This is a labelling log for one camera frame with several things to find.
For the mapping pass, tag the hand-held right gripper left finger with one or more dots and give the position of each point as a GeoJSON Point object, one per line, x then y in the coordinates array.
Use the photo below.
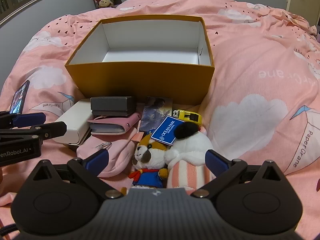
{"type": "Point", "coordinates": [98, 158]}

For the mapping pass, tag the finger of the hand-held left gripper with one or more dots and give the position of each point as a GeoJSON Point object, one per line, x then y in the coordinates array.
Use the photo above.
{"type": "Point", "coordinates": [50, 130]}
{"type": "Point", "coordinates": [27, 120]}

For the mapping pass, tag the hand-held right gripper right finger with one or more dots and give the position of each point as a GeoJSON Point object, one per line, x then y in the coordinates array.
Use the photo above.
{"type": "Point", "coordinates": [216, 162]}

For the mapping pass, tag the light pink pouch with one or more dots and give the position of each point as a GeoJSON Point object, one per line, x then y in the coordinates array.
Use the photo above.
{"type": "Point", "coordinates": [117, 155]}

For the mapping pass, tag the white rectangular box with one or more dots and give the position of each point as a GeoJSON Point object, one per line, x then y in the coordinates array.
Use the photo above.
{"type": "Point", "coordinates": [72, 125]}

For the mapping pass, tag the white and black plush toy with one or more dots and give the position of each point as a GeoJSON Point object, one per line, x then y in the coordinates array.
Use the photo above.
{"type": "Point", "coordinates": [192, 142]}

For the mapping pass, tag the pink wallet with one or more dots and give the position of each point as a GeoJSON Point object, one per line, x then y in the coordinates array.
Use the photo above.
{"type": "Point", "coordinates": [130, 123]}

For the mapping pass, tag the red panda plush toy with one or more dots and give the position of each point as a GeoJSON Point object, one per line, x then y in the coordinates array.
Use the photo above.
{"type": "Point", "coordinates": [147, 155]}

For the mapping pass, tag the small grey box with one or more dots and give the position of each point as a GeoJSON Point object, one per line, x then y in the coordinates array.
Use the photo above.
{"type": "Point", "coordinates": [112, 105]}

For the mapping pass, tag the printed photo card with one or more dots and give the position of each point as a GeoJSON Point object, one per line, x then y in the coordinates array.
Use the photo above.
{"type": "Point", "coordinates": [152, 115]}

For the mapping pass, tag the orange cardboard box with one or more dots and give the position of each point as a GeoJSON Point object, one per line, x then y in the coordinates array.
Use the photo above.
{"type": "Point", "coordinates": [140, 82]}

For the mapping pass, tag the silver metal clip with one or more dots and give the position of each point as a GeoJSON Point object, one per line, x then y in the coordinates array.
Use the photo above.
{"type": "Point", "coordinates": [103, 145]}

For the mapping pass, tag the black smartphone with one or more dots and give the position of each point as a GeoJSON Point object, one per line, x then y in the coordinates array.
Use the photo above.
{"type": "Point", "coordinates": [18, 97]}

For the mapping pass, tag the yellow tape measure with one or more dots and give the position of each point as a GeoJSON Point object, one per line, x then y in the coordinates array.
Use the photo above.
{"type": "Point", "coordinates": [190, 116]}

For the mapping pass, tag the blue paper tag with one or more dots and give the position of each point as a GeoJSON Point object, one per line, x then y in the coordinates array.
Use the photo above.
{"type": "Point", "coordinates": [165, 130]}

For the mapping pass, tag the pink printed blanket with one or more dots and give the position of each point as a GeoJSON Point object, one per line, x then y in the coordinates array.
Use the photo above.
{"type": "Point", "coordinates": [250, 67]}

